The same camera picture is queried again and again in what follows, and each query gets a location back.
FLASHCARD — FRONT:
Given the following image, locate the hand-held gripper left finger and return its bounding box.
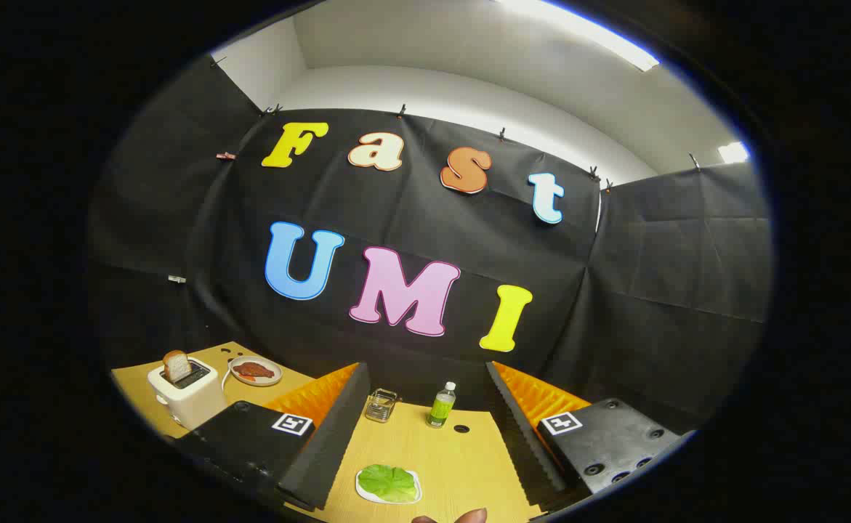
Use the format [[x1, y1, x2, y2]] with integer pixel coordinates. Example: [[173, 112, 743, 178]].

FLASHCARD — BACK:
[[171, 362, 372, 513]]

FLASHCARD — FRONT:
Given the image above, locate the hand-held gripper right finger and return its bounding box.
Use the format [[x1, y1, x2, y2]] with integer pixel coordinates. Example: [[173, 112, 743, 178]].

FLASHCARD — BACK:
[[485, 360, 696, 509]]

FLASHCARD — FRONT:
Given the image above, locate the green lettuce leaf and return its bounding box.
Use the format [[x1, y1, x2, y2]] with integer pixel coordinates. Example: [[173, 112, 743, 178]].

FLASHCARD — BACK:
[[358, 465, 419, 503]]

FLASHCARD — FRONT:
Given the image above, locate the toasted bread slice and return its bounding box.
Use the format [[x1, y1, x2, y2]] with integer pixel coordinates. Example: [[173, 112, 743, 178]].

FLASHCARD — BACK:
[[163, 350, 193, 384]]

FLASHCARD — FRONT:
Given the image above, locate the square white plate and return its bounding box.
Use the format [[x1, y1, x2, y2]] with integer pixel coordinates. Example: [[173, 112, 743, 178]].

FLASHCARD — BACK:
[[355, 467, 423, 506]]

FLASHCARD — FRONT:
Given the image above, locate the green drink bottle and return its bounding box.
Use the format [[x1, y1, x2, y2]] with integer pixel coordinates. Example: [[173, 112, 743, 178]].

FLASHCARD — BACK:
[[427, 381, 458, 429]]

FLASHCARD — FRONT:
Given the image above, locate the round white plate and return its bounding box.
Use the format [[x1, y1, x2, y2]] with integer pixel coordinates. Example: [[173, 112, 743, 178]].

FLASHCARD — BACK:
[[229, 356, 283, 386]]

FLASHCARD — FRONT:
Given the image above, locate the white toaster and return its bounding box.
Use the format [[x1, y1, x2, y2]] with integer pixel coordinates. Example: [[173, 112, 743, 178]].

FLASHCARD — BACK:
[[148, 356, 228, 431]]

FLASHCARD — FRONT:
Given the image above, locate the black backdrop cloth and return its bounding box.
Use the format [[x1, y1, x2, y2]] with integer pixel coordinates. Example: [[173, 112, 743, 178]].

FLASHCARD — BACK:
[[87, 54, 773, 437]]

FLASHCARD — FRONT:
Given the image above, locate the row of black cloth clips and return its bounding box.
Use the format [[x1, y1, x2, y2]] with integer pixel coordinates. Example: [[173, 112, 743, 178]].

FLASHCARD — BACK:
[[211, 57, 702, 191]]

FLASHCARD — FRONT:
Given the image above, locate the metal wire rack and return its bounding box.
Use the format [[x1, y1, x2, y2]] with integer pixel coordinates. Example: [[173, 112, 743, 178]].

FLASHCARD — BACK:
[[365, 389, 398, 423]]

